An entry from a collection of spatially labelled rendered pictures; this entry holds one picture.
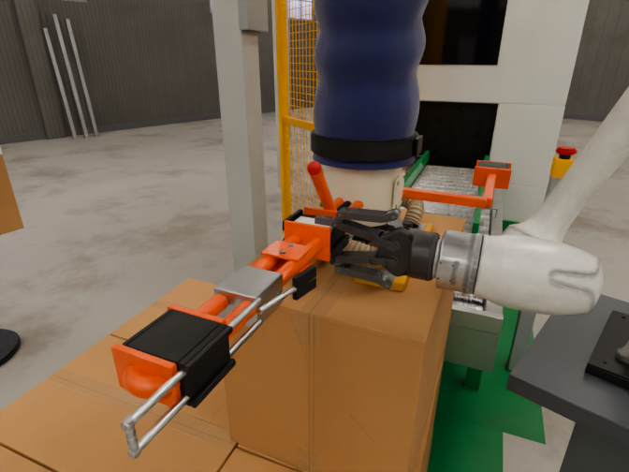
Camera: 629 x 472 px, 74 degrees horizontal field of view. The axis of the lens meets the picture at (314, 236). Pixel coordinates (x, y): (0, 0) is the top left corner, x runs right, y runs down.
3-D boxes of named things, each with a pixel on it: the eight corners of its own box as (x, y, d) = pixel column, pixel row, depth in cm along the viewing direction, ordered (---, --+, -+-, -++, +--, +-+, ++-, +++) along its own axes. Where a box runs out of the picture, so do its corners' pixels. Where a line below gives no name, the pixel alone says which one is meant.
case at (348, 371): (329, 308, 145) (331, 199, 130) (446, 337, 130) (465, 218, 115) (229, 440, 95) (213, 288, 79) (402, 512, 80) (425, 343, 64)
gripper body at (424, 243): (437, 241, 58) (373, 230, 62) (430, 293, 62) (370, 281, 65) (444, 223, 65) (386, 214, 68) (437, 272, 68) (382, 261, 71)
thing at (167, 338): (176, 339, 48) (170, 302, 46) (229, 356, 46) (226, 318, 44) (119, 387, 41) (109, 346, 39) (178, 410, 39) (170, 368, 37)
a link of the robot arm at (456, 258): (470, 306, 59) (427, 297, 61) (474, 277, 67) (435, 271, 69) (480, 248, 56) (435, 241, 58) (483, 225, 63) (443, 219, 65)
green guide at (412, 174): (416, 159, 352) (416, 149, 349) (428, 160, 349) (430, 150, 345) (361, 223, 217) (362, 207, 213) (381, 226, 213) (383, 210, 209)
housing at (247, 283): (243, 291, 59) (241, 263, 57) (285, 302, 57) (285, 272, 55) (213, 317, 53) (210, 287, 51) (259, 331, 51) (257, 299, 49)
